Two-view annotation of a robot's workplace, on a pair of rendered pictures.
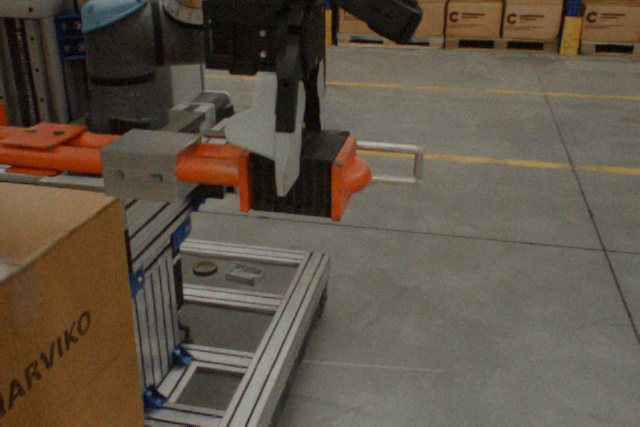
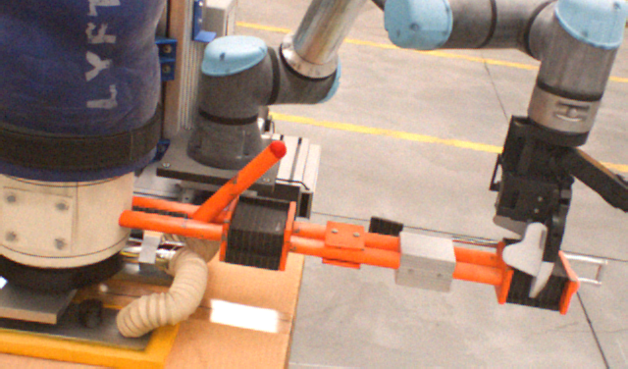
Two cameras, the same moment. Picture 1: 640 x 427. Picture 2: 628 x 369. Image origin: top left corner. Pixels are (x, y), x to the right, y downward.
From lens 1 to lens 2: 67 cm
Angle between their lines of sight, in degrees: 11
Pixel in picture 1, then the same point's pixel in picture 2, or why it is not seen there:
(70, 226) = (295, 284)
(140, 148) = (428, 255)
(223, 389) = not seen: outside the picture
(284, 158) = (544, 277)
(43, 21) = not seen: hidden behind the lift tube
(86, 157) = (388, 258)
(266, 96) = (534, 236)
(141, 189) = (424, 282)
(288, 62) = (560, 222)
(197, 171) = (469, 274)
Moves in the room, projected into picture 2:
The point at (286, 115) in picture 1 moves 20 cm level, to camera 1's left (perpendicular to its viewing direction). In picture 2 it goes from (552, 252) to (389, 244)
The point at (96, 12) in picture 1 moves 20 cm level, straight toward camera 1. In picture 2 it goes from (228, 61) to (271, 101)
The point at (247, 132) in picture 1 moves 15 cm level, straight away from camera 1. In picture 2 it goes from (519, 257) to (467, 198)
